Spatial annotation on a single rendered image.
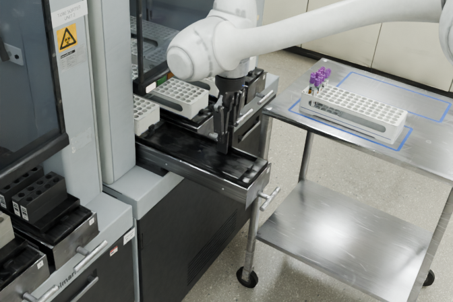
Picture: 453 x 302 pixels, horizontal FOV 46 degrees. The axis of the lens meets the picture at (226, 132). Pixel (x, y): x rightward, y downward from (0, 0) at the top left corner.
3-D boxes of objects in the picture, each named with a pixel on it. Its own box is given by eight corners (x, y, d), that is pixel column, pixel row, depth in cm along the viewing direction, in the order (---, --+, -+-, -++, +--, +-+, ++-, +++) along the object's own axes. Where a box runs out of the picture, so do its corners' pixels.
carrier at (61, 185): (62, 193, 123) (58, 173, 119) (68, 197, 122) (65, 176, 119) (22, 223, 114) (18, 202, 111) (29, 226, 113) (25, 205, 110)
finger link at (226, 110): (234, 95, 133) (232, 97, 132) (229, 134, 138) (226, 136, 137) (221, 90, 134) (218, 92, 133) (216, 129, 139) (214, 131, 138)
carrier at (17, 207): (55, 190, 124) (52, 170, 120) (61, 193, 123) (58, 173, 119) (15, 218, 115) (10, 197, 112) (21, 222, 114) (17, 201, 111)
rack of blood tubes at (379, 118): (297, 109, 161) (300, 92, 157) (311, 96, 168) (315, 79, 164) (392, 145, 148) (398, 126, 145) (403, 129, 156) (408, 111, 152)
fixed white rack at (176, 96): (111, 92, 166) (110, 74, 162) (131, 79, 173) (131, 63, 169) (190, 123, 154) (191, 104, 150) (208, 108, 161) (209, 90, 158)
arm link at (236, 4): (223, 37, 133) (195, 56, 123) (227, -24, 124) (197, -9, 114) (261, 48, 129) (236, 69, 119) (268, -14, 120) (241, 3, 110)
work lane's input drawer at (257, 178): (48, 123, 161) (44, 98, 156) (81, 104, 171) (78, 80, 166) (259, 218, 133) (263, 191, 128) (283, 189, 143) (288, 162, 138)
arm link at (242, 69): (205, 52, 126) (205, 74, 129) (239, 63, 122) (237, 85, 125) (225, 39, 132) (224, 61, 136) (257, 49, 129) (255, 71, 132)
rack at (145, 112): (59, 106, 157) (56, 87, 154) (83, 92, 164) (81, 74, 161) (139, 139, 145) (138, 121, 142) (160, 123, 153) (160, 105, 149)
